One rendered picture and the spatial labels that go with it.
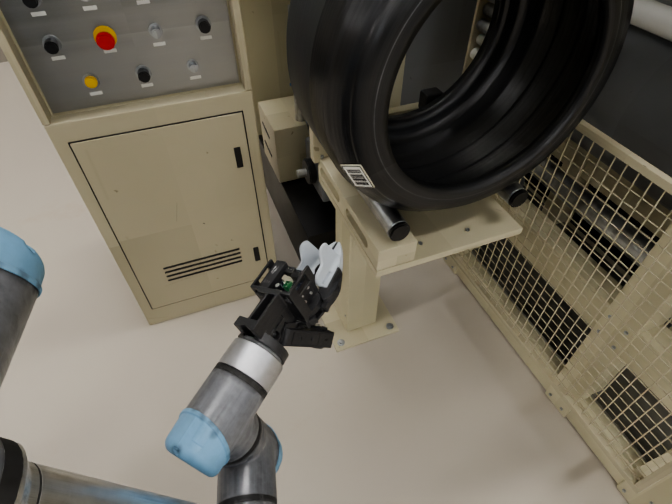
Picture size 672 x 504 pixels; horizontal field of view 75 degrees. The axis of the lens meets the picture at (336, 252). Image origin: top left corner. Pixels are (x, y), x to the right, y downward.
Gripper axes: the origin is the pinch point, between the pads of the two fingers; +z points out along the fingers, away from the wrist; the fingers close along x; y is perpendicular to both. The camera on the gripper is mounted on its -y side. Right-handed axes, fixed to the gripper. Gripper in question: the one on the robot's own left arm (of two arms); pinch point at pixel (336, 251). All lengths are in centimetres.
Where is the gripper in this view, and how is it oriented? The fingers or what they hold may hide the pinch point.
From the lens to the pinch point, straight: 69.8
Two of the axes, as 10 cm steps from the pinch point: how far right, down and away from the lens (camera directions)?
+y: -3.6, -6.8, -6.4
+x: -8.1, -1.1, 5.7
